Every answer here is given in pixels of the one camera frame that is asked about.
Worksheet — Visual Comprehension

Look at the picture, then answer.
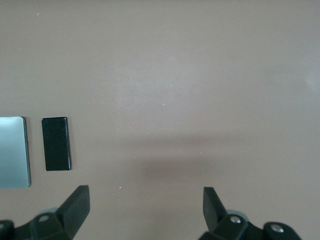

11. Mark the silver closed laptop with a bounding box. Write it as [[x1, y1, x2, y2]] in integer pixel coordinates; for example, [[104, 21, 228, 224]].
[[0, 115, 33, 189]]

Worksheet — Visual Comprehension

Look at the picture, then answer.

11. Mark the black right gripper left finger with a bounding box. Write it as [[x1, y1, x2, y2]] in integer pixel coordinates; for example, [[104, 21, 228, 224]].
[[0, 184, 91, 240]]

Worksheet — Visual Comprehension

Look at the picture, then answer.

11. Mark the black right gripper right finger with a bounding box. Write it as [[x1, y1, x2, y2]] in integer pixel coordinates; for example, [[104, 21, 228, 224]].
[[198, 186, 301, 240]]

